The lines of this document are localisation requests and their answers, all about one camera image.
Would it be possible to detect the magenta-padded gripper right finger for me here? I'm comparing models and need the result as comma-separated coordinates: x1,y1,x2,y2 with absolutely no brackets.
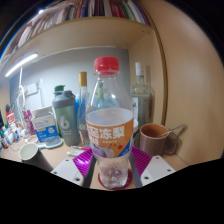
127,145,177,189

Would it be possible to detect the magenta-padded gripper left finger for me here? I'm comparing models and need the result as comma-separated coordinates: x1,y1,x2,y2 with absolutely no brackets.
49,148,98,190

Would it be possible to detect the clear drink bottle red cap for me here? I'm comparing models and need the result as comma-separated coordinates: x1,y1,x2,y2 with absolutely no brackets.
85,55,135,190

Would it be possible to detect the white marker pen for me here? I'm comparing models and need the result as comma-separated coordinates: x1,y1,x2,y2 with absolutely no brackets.
66,150,86,157

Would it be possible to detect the brown ceramic mug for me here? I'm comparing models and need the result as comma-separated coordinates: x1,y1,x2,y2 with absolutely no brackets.
138,123,180,158

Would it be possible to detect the pink pen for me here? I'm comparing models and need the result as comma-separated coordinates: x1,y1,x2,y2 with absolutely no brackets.
70,144,91,151

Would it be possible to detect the flat round red coaster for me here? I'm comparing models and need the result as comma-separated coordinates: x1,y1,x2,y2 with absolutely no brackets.
97,167,134,191

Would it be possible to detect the teal hand brush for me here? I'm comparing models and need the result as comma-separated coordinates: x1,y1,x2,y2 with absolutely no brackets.
39,137,64,150

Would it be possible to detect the black mug white inside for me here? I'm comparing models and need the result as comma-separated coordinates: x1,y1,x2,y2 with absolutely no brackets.
18,142,54,173

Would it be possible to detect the metal spoon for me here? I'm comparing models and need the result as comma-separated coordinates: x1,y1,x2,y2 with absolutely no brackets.
156,124,188,139

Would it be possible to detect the blue and white carton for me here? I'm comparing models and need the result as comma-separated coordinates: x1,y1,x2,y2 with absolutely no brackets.
30,106,58,144

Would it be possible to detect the grey shaker bottle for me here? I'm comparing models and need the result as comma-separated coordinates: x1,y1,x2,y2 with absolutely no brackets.
51,89,81,147

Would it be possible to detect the magenta pouch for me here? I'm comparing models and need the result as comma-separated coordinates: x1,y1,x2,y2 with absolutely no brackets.
22,109,36,136

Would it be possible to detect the gold-capped glass bottle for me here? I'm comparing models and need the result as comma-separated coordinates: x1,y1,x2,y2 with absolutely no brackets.
75,71,91,146

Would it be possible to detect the clear glass bottle white cap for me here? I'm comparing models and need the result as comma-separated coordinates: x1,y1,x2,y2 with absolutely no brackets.
130,61,155,130

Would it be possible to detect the green glass bottle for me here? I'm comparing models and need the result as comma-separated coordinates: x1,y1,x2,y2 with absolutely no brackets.
54,84,66,94

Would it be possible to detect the white LED light bar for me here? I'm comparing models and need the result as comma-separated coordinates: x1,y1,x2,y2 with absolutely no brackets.
4,53,39,78

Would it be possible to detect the white wall power outlet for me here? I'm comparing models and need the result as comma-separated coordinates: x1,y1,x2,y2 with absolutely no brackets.
24,82,39,98

